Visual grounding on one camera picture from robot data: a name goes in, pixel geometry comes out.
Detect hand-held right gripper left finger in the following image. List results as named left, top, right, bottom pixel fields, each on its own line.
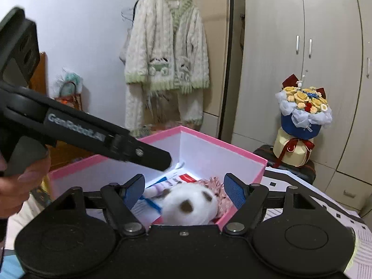
left=55, top=173, right=146, bottom=237

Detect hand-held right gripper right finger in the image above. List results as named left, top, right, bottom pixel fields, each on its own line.
left=222, top=172, right=318, bottom=236

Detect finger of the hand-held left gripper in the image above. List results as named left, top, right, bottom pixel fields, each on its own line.
left=113, top=133, right=172, bottom=172

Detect blue wet wipes packet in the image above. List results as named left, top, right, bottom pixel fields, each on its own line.
left=132, top=195, right=164, bottom=219

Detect pink floral cloth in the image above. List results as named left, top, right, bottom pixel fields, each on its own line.
left=200, top=176, right=233, bottom=218

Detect white pink cream tube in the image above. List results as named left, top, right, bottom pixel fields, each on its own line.
left=144, top=180, right=181, bottom=199

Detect small red white tissue packet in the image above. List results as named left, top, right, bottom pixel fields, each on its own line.
left=174, top=173, right=202, bottom=184

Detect white plush toy brown spots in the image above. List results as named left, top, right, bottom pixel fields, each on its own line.
left=145, top=180, right=219, bottom=226

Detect pink cardboard box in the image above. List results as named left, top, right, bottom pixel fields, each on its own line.
left=48, top=126, right=268, bottom=230

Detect person's left hand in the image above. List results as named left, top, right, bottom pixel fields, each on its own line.
left=0, top=151, right=52, bottom=219

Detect brown tote bag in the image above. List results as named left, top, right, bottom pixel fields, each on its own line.
left=54, top=69, right=85, bottom=113

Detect white fluffy pants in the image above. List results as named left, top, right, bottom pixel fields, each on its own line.
left=125, top=86, right=204, bottom=136

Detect wooden cabinet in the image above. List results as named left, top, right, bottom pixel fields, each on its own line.
left=27, top=51, right=97, bottom=173

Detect cream wrapped gift red ribbon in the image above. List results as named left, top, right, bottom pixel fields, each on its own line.
left=273, top=128, right=316, bottom=167

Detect striped bedsheet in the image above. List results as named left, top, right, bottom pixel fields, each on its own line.
left=6, top=166, right=369, bottom=279

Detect yellow flower bouquet blue wrap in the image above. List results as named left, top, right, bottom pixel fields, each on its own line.
left=275, top=74, right=333, bottom=142

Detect white knit cardigan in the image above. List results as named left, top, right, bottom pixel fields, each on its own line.
left=120, top=0, right=210, bottom=94

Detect light blue cloth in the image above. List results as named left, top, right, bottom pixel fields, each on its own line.
left=0, top=248, right=27, bottom=279

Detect beige wardrobe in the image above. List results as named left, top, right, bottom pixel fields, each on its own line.
left=232, top=0, right=372, bottom=213

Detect wire clothes hanger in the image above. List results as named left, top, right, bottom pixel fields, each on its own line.
left=120, top=4, right=136, bottom=23

